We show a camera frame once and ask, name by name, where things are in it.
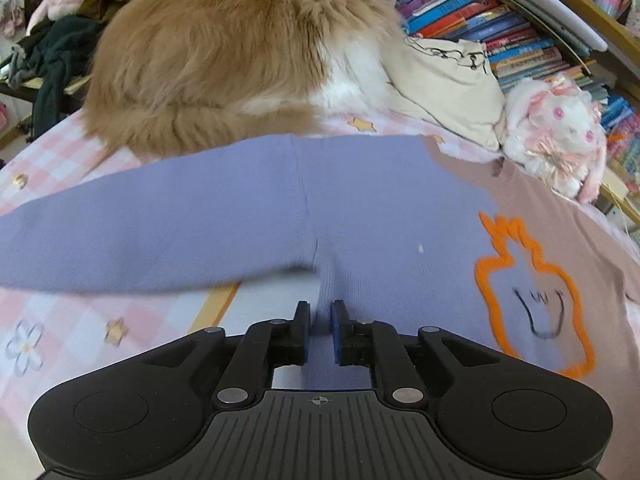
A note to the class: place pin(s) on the pale pink plush toy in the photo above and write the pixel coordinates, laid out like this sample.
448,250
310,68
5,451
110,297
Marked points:
57,0

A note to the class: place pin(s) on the cream printed cloth bag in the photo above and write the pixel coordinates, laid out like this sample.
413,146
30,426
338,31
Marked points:
450,90

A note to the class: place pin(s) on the rows of colourful books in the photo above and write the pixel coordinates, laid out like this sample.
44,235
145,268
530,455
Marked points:
515,45

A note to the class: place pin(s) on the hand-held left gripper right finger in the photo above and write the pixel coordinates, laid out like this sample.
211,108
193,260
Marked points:
337,335

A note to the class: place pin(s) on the white and pink plush bunny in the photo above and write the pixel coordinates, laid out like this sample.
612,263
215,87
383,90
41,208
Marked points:
550,130

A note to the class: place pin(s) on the pink checkered printed blanket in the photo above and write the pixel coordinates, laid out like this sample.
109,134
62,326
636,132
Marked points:
65,310

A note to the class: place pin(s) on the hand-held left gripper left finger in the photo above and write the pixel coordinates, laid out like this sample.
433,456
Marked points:
300,335

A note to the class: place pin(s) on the dark green clothes pile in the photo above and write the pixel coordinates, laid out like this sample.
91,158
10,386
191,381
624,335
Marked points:
60,55

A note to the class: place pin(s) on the white flat board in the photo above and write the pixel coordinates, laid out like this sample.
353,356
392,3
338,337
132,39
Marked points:
550,5

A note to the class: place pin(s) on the purple and mauve knit sweater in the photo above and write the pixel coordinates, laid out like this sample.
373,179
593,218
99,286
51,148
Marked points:
375,210

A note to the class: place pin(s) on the fluffy orange and white cat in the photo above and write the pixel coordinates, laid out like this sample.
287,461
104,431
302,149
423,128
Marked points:
210,55

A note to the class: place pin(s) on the wooden bookshelf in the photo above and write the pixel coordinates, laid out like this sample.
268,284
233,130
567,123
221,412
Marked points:
590,5

